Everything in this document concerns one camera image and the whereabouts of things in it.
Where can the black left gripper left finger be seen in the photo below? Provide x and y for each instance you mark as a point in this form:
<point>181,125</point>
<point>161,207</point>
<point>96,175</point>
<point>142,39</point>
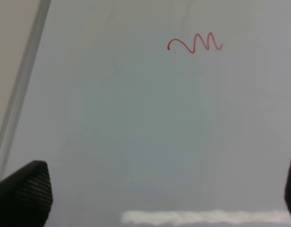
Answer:
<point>26,196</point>

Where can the red marker squiggle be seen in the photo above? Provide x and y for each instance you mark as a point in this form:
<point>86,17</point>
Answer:
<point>206,43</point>

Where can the white whiteboard with aluminium frame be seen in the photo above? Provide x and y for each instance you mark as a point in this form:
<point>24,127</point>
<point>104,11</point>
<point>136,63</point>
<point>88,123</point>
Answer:
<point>135,135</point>

